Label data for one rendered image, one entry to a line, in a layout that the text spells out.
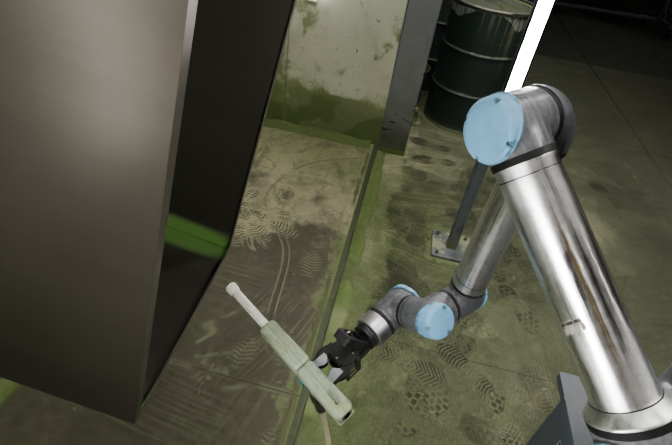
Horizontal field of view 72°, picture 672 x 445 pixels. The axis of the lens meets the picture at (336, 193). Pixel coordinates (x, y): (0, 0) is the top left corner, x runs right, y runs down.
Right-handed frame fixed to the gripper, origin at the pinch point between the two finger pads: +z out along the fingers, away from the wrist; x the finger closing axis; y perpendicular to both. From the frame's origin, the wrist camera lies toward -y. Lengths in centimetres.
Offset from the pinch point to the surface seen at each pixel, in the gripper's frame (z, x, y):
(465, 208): -117, 31, 52
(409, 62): -169, 110, 26
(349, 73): -147, 138, 33
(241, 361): 4, 43, 46
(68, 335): 33, 27, -34
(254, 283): -21, 70, 51
